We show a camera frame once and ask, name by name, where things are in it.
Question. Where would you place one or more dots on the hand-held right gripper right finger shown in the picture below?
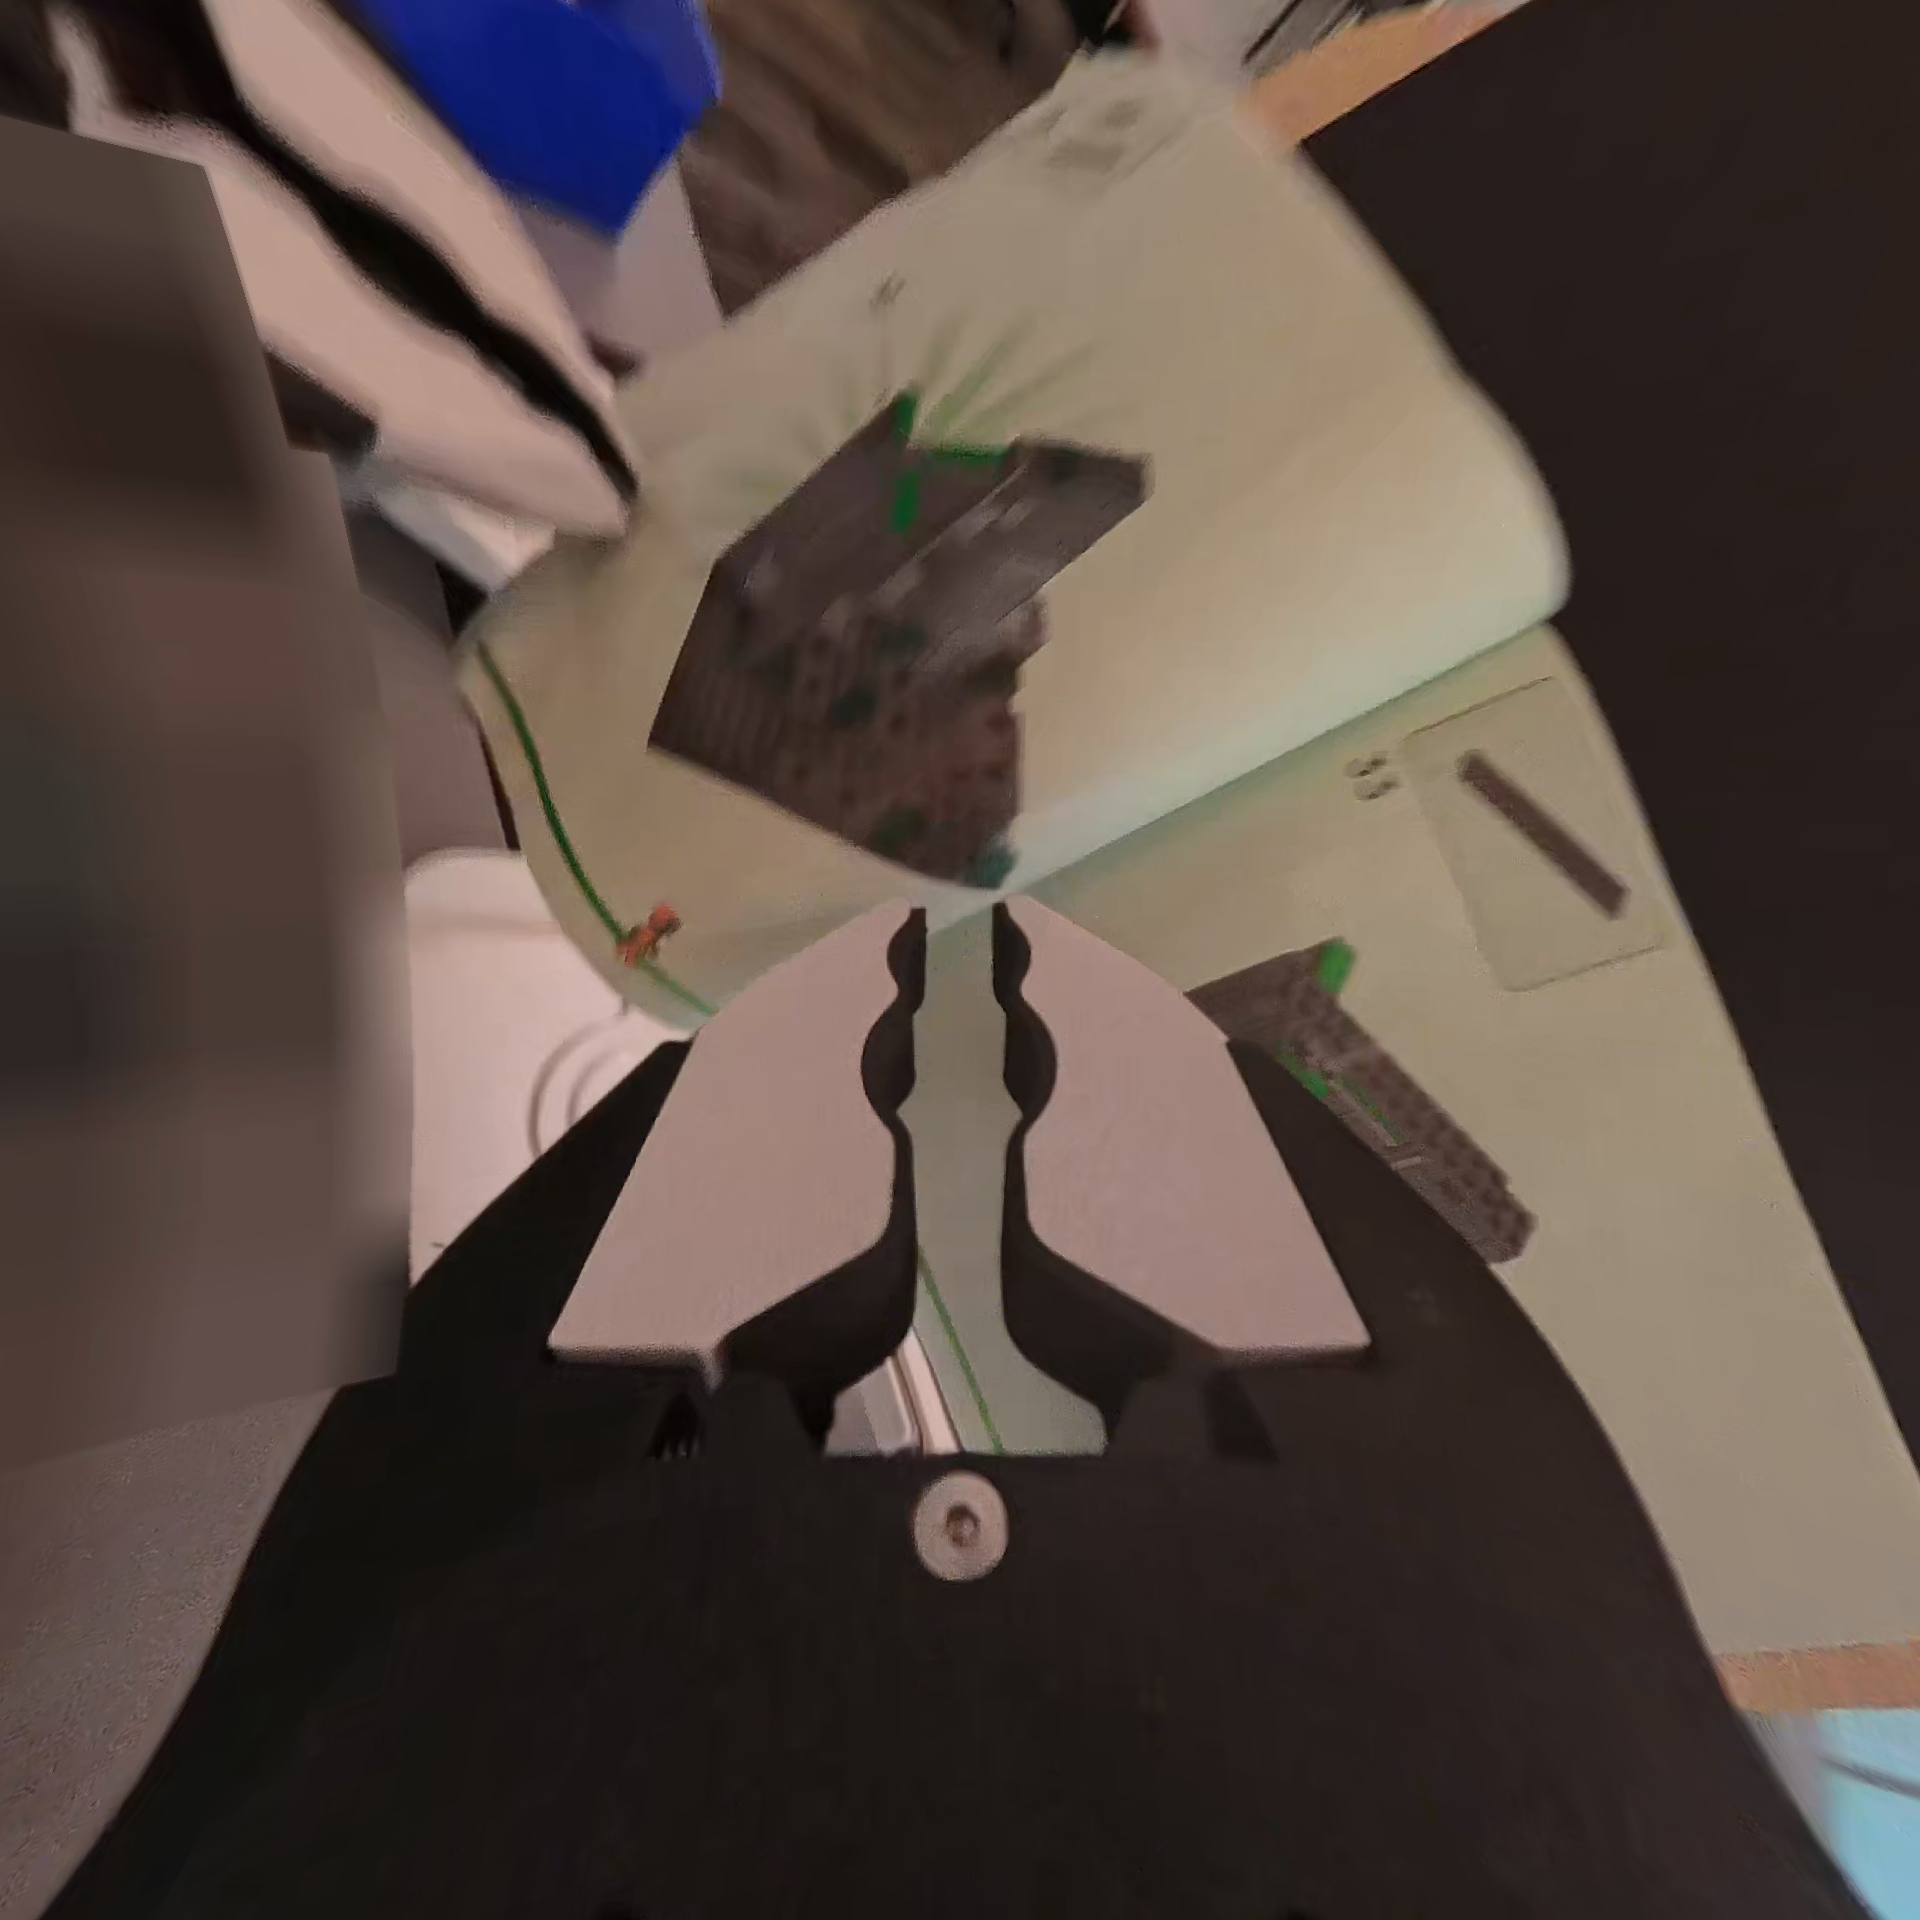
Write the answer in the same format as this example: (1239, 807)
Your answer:
(1171, 1184)

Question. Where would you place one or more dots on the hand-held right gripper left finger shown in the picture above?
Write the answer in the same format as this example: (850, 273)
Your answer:
(751, 1184)

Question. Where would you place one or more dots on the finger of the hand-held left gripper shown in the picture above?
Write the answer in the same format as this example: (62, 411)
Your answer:
(452, 195)
(452, 421)

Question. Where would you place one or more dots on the pale green instruction booklet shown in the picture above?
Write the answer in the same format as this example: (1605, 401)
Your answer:
(1276, 451)

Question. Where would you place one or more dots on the blue plastic bin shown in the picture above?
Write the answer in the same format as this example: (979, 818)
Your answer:
(557, 89)

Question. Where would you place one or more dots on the white book stand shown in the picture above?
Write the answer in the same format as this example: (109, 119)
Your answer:
(495, 1050)

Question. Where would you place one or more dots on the black panel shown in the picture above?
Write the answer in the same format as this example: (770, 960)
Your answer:
(1725, 451)

